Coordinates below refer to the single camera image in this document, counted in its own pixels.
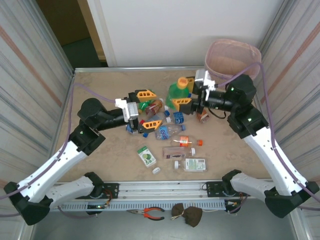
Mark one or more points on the green soda bottle orange cap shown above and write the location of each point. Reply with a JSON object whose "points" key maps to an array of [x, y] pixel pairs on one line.
{"points": [[176, 93]]}

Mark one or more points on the clear bottle grey label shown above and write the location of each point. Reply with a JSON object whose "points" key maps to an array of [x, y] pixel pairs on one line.
{"points": [[158, 117]]}

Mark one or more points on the green soda bottle yellow cap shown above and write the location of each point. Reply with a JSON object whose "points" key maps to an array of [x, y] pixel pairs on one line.
{"points": [[143, 105]]}

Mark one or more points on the brown iced coffee bottle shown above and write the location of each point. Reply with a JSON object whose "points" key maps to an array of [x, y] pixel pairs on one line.
{"points": [[155, 107]]}

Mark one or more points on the clear bottle light blue label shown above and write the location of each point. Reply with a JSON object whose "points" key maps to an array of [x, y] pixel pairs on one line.
{"points": [[166, 131]]}

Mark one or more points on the large clear bottle no label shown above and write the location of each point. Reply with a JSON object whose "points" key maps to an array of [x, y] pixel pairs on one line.
{"points": [[166, 107]]}

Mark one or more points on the clear bottle dark blue label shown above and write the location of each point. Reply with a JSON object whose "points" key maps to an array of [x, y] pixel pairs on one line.
{"points": [[128, 128]]}

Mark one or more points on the brown chocolate drink bottle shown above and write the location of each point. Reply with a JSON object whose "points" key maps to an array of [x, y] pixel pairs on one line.
{"points": [[203, 118]]}

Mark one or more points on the small bottle lime label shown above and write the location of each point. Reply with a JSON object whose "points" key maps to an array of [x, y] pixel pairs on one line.
{"points": [[146, 156]]}

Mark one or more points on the clear bottle orange label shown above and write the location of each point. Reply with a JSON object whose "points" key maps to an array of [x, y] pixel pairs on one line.
{"points": [[183, 140]]}

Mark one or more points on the square bottle purple label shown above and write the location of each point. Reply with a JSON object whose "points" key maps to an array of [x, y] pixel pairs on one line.
{"points": [[175, 152]]}

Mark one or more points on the bottle green label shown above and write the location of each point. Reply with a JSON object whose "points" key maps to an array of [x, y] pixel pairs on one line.
{"points": [[195, 165]]}

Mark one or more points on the beige plastic waste bin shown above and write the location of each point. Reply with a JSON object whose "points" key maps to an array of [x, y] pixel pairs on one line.
{"points": [[216, 81]]}

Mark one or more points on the corrugated metal side panel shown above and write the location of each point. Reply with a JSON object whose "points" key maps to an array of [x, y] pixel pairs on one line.
{"points": [[25, 75], [307, 100]]}

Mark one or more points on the black electronics board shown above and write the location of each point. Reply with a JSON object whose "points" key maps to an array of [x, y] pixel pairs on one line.
{"points": [[233, 203], [96, 207]]}

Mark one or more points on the brown cloth pouch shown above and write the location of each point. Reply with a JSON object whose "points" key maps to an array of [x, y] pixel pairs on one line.
{"points": [[193, 216]]}

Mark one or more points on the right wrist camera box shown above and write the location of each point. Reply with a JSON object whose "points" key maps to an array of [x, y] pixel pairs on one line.
{"points": [[201, 77]]}

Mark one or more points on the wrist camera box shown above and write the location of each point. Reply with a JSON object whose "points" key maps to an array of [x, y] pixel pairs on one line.
{"points": [[201, 77], [131, 111]]}

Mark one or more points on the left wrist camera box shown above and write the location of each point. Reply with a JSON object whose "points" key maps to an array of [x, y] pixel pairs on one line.
{"points": [[131, 111]]}

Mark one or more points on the aluminium table side rail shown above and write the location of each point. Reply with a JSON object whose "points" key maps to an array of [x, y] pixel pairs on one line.
{"points": [[73, 76], [259, 102]]}

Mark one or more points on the aluminium table end rail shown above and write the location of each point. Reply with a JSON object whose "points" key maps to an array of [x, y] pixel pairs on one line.
{"points": [[137, 68]]}

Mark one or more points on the aluminium mounting rail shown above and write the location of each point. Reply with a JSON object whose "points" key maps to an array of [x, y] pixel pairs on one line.
{"points": [[162, 188]]}

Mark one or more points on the white and tan door frame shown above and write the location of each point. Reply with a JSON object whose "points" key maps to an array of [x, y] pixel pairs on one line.
{"points": [[104, 37]]}

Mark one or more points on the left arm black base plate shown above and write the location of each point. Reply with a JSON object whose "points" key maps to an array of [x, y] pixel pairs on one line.
{"points": [[112, 188]]}

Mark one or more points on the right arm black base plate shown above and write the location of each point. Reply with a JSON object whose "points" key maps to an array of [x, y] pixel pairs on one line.
{"points": [[212, 187]]}

